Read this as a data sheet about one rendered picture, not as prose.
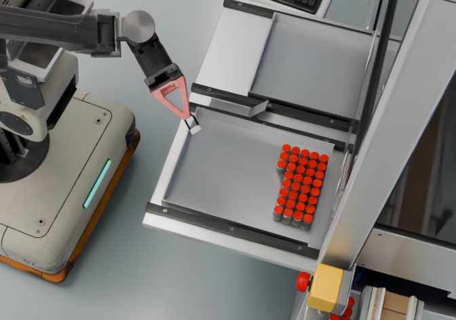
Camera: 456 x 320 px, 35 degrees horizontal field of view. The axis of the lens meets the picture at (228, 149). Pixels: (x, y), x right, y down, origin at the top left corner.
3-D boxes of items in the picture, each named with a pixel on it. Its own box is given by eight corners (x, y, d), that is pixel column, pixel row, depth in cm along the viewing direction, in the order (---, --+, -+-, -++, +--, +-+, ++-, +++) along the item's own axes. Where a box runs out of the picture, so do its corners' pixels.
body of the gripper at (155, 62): (148, 89, 131) (127, 53, 131) (153, 89, 141) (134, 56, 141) (179, 71, 131) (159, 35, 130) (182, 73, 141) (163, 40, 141)
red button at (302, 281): (315, 279, 148) (319, 272, 144) (311, 297, 146) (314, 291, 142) (298, 274, 148) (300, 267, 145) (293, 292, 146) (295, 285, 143)
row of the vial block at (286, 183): (299, 156, 172) (301, 147, 168) (279, 223, 163) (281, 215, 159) (290, 154, 172) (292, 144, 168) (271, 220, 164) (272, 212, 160)
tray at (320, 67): (399, 51, 188) (402, 43, 185) (381, 133, 176) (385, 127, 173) (273, 20, 192) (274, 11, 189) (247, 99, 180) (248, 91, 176)
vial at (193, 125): (200, 131, 135) (189, 110, 135) (191, 136, 136) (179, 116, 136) (203, 129, 137) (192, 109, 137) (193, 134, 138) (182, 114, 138)
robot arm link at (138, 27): (89, 12, 136) (91, 57, 136) (84, 0, 125) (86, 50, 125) (153, 11, 138) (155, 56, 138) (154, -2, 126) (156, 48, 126)
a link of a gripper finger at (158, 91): (170, 127, 133) (144, 83, 133) (173, 126, 140) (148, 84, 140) (202, 109, 133) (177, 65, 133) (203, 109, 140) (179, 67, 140)
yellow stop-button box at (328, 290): (347, 283, 149) (353, 271, 143) (339, 316, 146) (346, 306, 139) (311, 272, 150) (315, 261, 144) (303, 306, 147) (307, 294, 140)
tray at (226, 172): (332, 151, 173) (334, 144, 170) (306, 249, 161) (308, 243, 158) (197, 114, 177) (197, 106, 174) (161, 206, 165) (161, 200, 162)
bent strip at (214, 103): (266, 113, 178) (268, 100, 173) (263, 123, 176) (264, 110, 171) (212, 98, 179) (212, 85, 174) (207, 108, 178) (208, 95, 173)
